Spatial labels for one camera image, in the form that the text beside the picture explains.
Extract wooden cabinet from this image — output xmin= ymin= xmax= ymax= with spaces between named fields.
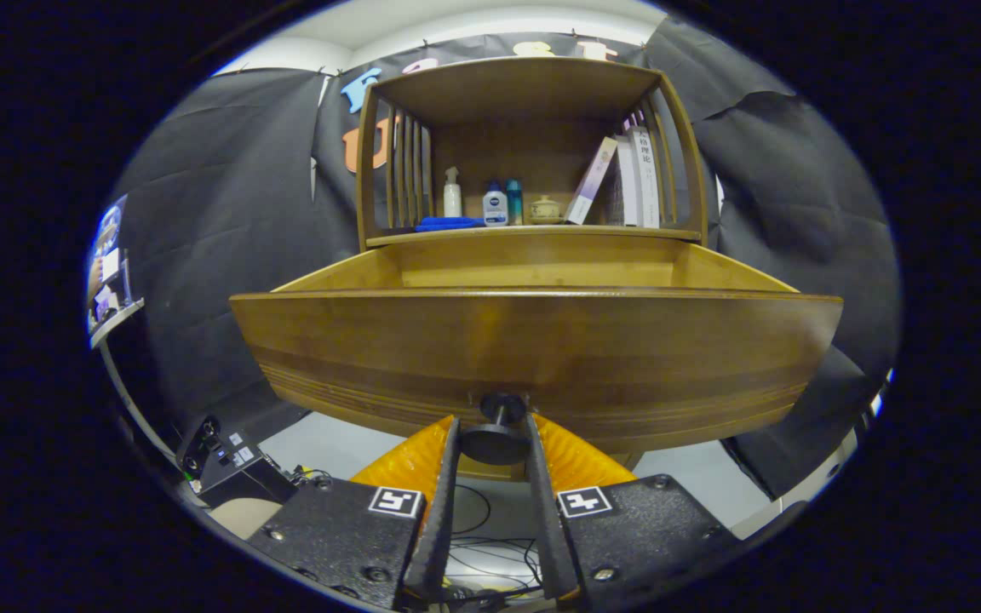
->
xmin=356 ymin=55 xmax=710 ymax=253

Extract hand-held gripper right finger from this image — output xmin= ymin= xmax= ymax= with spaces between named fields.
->
xmin=526 ymin=412 xmax=743 ymax=612

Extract tangle of black cables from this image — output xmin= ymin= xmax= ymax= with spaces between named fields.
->
xmin=435 ymin=484 xmax=542 ymax=601

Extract wooden drawer with black knob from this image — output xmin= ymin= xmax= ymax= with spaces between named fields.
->
xmin=229 ymin=243 xmax=845 ymax=467

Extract black electronic box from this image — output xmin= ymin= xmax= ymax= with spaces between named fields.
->
xmin=177 ymin=415 xmax=298 ymax=509

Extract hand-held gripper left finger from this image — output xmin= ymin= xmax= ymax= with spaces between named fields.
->
xmin=245 ymin=415 xmax=463 ymax=610

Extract white frame structure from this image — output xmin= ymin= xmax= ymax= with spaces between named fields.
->
xmin=848 ymin=366 xmax=896 ymax=435

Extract black backdrop cloth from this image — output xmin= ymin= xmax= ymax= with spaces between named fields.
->
xmin=107 ymin=17 xmax=900 ymax=503

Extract purple white book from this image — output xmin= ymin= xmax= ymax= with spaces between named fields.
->
xmin=565 ymin=136 xmax=619 ymax=226

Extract dark patterned cover book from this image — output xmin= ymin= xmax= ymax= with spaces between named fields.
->
xmin=605 ymin=135 xmax=640 ymax=227

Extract white book black characters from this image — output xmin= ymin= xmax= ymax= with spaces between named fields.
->
xmin=627 ymin=126 xmax=662 ymax=229

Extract white lotion bottle blue cap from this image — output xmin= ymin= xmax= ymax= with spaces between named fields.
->
xmin=482 ymin=180 xmax=509 ymax=226

